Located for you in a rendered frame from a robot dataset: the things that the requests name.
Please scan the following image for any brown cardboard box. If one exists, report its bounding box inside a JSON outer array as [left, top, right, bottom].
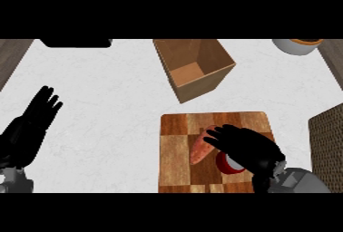
[[150, 39, 236, 104]]

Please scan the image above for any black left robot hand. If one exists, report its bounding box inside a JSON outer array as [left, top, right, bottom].
[[0, 85, 64, 170]]

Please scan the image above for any orange sweet potato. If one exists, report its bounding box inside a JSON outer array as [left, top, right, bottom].
[[189, 124, 220, 166]]

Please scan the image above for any checkered wooden cutting board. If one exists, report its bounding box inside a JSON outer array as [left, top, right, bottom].
[[156, 111, 276, 194]]

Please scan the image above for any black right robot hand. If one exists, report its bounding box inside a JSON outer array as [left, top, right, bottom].
[[202, 123, 286, 194]]

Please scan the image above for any brown wicker basket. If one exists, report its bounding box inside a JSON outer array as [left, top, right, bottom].
[[307, 102, 343, 194]]

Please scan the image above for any black flat appliance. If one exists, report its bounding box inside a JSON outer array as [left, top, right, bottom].
[[38, 39, 113, 49]]

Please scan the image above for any white round pot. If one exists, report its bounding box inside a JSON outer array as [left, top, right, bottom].
[[270, 39, 323, 57]]

